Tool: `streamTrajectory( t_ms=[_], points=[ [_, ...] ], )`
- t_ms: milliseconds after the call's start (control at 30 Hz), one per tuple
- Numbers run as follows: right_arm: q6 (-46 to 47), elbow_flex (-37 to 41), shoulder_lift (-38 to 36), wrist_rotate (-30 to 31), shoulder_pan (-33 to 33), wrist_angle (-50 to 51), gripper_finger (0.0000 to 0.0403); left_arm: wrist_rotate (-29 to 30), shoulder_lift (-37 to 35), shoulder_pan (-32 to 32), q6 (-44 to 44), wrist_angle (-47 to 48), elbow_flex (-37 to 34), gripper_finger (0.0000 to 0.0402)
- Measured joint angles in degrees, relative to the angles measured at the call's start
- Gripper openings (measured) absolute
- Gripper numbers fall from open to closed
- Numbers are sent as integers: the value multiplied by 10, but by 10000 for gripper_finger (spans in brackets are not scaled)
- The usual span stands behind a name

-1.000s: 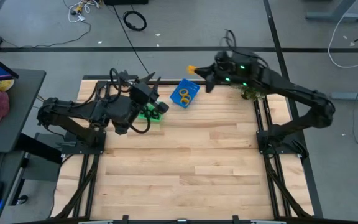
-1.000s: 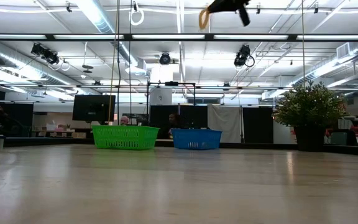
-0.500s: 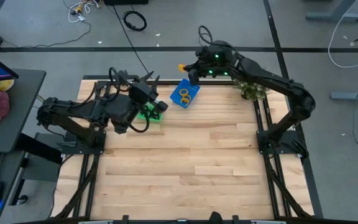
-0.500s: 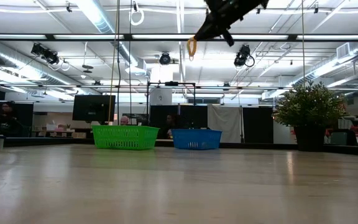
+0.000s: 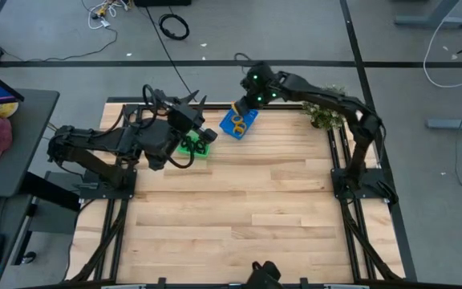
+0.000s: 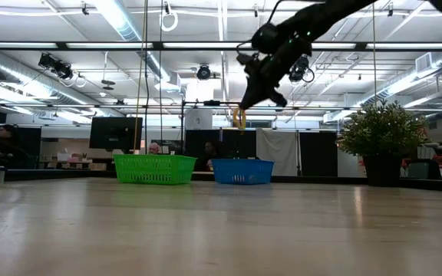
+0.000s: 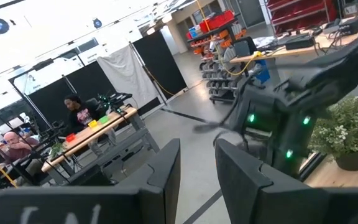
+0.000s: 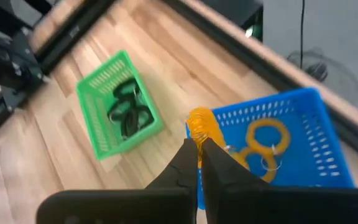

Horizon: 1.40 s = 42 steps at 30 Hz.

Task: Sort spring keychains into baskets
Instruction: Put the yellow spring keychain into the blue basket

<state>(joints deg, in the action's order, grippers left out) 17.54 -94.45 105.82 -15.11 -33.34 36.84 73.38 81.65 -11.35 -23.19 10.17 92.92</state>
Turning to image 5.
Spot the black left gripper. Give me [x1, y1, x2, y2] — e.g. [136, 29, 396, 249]
[168, 90, 219, 145]

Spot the blue plastic basket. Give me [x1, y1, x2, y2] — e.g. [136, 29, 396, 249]
[218, 108, 260, 140]

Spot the green plastic basket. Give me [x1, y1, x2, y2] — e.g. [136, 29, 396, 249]
[176, 130, 212, 159]

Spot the potted artificial plant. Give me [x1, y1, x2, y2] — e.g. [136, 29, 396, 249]
[302, 83, 352, 131]

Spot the black floor box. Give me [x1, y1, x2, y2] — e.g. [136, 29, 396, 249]
[133, 0, 193, 7]

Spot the black bulky object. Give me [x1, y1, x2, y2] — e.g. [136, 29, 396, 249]
[245, 260, 283, 288]

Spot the grey desk foot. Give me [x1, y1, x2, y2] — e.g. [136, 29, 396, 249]
[394, 0, 462, 29]
[425, 108, 462, 132]

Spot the dark grey low desk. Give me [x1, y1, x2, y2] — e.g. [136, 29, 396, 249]
[0, 196, 35, 289]

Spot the black aluminium table frame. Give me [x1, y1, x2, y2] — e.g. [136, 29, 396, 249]
[65, 90, 407, 289]

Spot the long black floor cable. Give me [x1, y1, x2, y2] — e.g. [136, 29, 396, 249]
[144, 6, 198, 103]

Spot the coiled black cable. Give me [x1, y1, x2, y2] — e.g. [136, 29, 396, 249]
[158, 13, 191, 41]

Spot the thin black floor cable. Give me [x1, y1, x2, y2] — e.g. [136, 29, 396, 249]
[14, 26, 119, 63]

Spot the white cable bundle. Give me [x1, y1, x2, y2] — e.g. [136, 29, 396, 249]
[87, 0, 130, 31]

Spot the long white cable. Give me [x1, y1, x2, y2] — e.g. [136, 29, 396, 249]
[423, 0, 462, 88]

